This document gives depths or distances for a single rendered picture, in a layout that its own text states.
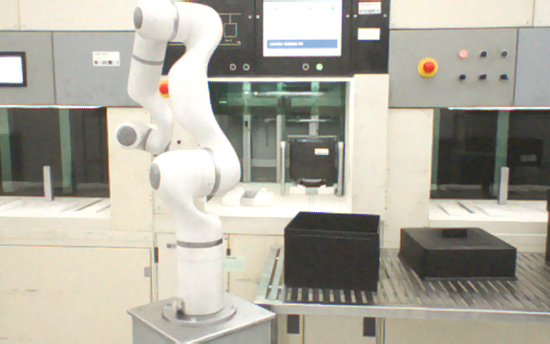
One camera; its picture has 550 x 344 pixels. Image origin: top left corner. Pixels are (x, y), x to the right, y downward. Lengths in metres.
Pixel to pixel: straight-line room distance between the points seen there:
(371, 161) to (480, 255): 0.50
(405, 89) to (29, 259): 1.60
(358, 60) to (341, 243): 0.74
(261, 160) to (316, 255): 1.41
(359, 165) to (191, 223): 0.84
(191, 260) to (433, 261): 0.76
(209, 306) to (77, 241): 1.00
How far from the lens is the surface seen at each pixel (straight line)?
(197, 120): 1.37
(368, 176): 2.02
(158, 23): 1.40
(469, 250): 1.79
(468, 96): 2.11
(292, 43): 2.06
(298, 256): 1.63
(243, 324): 1.40
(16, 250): 2.43
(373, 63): 2.06
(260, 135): 2.96
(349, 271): 1.63
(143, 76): 1.63
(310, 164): 2.58
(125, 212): 2.21
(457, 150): 2.58
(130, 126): 1.70
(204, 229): 1.36
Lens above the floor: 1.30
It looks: 7 degrees down
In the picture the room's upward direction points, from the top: straight up
